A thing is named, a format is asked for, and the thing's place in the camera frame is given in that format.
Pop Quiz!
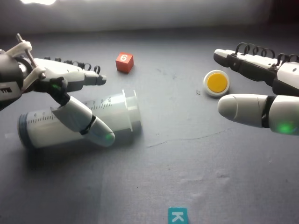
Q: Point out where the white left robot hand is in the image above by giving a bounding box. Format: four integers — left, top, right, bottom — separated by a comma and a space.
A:
32, 56, 116, 148

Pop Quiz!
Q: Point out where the teal letter K tile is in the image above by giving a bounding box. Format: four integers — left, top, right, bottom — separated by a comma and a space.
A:
168, 207, 189, 224

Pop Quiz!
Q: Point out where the white backdrop sheet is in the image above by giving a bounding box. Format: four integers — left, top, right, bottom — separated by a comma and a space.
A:
0, 0, 299, 33

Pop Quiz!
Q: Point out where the yellow button with white rim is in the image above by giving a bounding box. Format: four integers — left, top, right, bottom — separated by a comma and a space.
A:
203, 70, 231, 99

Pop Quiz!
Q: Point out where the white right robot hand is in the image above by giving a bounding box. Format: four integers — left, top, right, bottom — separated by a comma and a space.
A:
213, 42, 299, 136

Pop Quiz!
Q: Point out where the grey table cloth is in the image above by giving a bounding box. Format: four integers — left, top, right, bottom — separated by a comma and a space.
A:
0, 29, 299, 224

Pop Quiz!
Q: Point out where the orange numbered cube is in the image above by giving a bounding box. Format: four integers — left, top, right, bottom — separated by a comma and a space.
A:
115, 52, 135, 74

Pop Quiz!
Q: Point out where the large clear plastic syringe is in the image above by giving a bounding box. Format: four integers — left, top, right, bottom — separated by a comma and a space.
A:
17, 89, 142, 149

